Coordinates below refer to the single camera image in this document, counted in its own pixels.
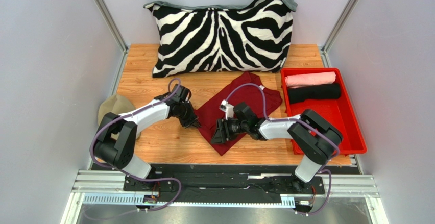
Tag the right aluminium corner post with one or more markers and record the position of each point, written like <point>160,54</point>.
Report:
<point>346,12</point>

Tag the rolled pink t shirt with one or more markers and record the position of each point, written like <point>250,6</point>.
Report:
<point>310,79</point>

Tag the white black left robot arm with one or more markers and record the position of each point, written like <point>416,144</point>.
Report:
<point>114,143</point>

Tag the beige baseball cap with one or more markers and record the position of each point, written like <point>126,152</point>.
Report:
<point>112,107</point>

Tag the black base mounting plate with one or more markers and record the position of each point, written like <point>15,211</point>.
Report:
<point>247,184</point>

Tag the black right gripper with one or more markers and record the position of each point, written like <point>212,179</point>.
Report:
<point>224,130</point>

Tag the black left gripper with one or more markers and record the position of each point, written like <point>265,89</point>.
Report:
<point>191,121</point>

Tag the left aluminium corner post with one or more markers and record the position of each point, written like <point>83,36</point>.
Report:
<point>103,8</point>

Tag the rolled black t shirt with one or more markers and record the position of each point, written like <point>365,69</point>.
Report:
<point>325,91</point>

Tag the zebra print pillow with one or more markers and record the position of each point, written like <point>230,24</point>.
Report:
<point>215,38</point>

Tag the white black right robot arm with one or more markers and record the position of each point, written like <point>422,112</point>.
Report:
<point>318,139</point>

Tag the dark red t shirt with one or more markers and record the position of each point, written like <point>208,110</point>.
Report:
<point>209,112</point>

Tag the aluminium frame rail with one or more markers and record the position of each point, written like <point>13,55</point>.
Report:
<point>106,187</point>

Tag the aluminium corner post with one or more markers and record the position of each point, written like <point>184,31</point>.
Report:
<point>346,12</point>
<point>103,8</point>

